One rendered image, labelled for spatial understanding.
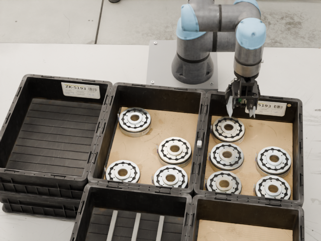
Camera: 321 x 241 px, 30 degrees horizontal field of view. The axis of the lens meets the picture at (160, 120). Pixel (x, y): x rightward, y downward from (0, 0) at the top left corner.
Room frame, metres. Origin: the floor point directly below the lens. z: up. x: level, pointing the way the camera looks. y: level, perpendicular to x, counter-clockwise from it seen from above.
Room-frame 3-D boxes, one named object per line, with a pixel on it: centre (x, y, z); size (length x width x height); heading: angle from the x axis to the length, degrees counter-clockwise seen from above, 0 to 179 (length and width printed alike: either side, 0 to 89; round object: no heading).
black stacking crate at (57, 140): (1.21, 0.33, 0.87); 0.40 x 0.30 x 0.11; 171
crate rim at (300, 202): (1.11, -0.26, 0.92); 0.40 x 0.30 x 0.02; 171
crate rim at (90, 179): (1.16, 0.03, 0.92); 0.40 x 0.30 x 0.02; 171
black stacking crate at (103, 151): (1.16, 0.03, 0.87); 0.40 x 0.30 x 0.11; 171
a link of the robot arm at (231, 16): (1.31, -0.23, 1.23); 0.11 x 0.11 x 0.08; 88
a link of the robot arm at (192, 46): (1.55, -0.13, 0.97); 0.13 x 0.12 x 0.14; 88
